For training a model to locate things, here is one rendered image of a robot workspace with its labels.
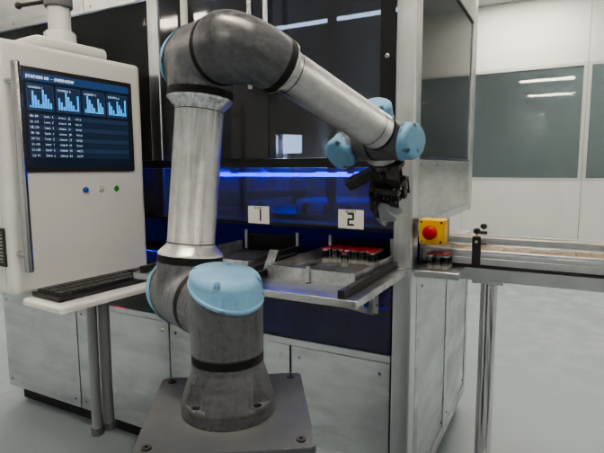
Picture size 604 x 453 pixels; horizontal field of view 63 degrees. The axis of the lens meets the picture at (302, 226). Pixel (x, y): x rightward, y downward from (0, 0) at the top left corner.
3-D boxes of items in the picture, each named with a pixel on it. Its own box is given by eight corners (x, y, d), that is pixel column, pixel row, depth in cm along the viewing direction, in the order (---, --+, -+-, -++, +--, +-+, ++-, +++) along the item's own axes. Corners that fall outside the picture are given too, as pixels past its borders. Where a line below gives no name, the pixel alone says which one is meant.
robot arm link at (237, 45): (243, -25, 70) (435, 121, 100) (205, -4, 78) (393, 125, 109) (217, 49, 68) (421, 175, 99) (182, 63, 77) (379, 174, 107)
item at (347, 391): (154, 340, 340) (148, 213, 330) (464, 407, 244) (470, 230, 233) (10, 401, 252) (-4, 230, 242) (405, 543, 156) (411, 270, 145)
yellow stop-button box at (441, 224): (424, 240, 149) (425, 217, 149) (448, 242, 146) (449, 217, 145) (418, 244, 143) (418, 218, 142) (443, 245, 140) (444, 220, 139)
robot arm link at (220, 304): (212, 370, 71) (209, 279, 70) (173, 345, 82) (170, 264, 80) (279, 351, 79) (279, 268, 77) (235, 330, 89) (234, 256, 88)
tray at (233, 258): (241, 249, 184) (241, 239, 183) (303, 254, 172) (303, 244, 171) (178, 264, 154) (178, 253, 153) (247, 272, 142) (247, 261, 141)
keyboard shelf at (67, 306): (129, 275, 187) (129, 268, 187) (182, 284, 172) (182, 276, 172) (7, 302, 149) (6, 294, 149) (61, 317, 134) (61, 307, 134)
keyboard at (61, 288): (140, 271, 180) (140, 265, 179) (167, 276, 172) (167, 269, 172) (31, 296, 146) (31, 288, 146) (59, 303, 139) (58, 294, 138)
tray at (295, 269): (322, 257, 166) (322, 246, 165) (396, 264, 153) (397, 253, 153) (267, 277, 136) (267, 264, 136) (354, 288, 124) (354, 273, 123)
